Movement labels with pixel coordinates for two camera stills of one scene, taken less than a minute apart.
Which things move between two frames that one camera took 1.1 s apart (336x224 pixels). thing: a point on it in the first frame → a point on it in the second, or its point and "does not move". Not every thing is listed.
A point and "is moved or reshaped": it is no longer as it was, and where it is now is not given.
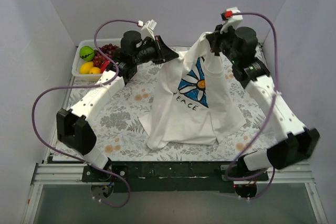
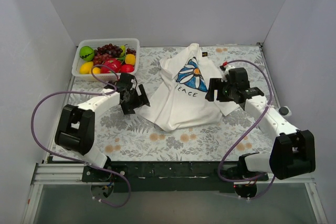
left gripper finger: [161, 45] → [144, 97]
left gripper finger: [167, 54] → [128, 107]
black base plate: [171, 176] does not move
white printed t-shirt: [191, 104] is moved or reshaped
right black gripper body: [217, 42] → [214, 90]
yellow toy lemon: [85, 67] does not move
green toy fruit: [86, 53] does not move
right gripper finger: [213, 38] → [214, 83]
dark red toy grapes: [99, 57] does not move
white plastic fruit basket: [93, 77] does not move
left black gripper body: [158, 49] → [134, 100]
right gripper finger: [215, 48] → [210, 95]
